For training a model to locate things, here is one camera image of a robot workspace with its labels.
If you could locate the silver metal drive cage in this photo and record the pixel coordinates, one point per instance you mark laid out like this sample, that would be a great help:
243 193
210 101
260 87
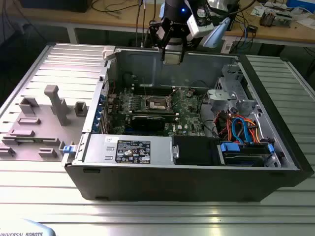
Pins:
217 97

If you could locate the metal heat sink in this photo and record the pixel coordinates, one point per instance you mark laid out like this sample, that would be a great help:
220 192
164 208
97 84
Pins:
267 19

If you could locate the small black box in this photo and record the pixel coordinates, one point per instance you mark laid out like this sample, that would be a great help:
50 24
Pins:
252 28

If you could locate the white paper sheet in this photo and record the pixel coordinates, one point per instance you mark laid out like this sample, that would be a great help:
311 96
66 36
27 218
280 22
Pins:
257 11

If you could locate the black graphics card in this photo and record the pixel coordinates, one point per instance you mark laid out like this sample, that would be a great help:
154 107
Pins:
147 123

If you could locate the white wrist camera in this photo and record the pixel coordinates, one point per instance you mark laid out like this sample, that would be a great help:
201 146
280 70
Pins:
197 27

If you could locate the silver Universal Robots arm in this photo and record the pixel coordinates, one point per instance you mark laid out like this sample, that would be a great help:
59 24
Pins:
216 34

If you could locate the tall black box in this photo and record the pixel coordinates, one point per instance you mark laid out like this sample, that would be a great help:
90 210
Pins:
233 23

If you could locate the wooden desk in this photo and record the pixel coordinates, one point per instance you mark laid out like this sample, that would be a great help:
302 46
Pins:
110 18

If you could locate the green RAM stick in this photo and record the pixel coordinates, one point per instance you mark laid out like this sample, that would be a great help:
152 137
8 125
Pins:
35 140

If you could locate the blue card retention tabs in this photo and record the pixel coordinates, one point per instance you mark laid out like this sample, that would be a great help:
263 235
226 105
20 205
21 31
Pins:
98 111

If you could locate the blue case latch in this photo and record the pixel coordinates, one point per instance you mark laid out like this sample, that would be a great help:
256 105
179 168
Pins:
69 150

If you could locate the silver power supply unit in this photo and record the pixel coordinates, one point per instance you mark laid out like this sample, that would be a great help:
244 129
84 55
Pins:
98 150

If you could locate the black monitor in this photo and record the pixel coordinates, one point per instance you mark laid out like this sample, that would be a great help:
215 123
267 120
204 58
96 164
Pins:
49 5

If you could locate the grey electronic device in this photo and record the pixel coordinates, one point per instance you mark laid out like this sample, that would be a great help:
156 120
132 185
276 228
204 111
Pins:
284 19

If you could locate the hard disk in blue carrier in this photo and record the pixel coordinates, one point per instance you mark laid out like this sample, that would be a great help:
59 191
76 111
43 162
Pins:
230 148

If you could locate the black RAM slot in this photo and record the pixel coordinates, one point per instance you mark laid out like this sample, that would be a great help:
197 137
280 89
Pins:
169 113

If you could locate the pale blue teach pendant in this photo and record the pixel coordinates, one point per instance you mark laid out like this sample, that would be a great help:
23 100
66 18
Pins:
24 228

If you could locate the CPU socket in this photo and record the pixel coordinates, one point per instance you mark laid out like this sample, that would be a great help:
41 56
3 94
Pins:
157 104

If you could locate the black PC case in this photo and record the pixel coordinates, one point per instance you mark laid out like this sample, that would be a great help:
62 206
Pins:
172 184

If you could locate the silver CPU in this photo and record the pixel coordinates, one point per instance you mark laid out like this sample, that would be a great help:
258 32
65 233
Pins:
172 61

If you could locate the round coin battery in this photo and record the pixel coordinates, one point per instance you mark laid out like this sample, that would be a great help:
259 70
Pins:
189 93

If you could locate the green motherboard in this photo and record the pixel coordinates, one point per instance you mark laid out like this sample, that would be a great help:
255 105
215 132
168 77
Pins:
187 115

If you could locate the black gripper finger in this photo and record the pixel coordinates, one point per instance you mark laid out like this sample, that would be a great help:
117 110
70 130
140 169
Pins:
183 44
155 34

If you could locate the grey parts rack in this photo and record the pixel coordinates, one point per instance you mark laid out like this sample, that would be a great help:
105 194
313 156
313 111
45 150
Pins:
49 137

